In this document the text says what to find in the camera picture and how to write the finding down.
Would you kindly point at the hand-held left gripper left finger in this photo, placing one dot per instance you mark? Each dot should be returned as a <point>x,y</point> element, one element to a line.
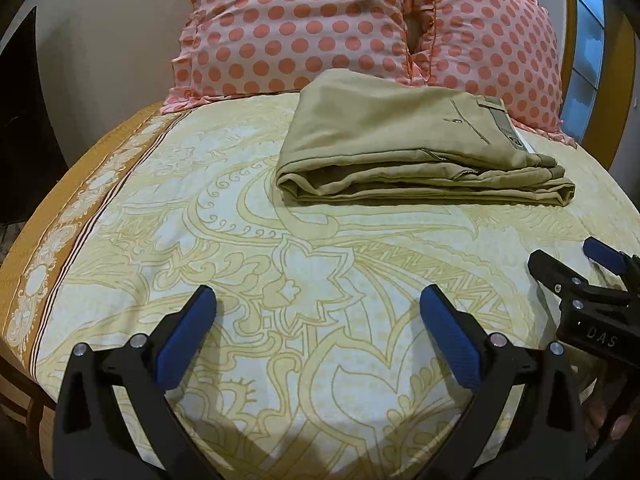
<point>182,332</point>

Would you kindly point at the pink polka dot pillow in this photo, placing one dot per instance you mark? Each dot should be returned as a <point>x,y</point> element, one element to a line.
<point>290,25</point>
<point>495,50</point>

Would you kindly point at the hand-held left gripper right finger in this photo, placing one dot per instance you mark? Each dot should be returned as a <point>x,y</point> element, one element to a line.
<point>452,337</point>

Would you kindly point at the wooden bed frame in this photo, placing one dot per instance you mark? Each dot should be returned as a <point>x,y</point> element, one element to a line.
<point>22,400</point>

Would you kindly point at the dark cabinet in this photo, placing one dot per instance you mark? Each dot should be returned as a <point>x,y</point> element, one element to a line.
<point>25,125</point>

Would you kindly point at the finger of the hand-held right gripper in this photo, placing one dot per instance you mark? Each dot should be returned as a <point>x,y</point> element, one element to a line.
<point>602,254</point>
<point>555,272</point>

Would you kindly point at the yellow framed window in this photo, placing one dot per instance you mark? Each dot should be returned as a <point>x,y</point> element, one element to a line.
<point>587,60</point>

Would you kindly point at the khaki pants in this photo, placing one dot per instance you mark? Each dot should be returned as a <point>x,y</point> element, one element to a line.
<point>380,135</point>

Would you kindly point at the yellow patterned bed sheet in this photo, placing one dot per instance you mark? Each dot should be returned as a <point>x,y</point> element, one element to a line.
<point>310,280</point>

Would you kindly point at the person's right hand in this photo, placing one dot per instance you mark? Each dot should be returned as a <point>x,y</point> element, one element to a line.
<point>602,417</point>

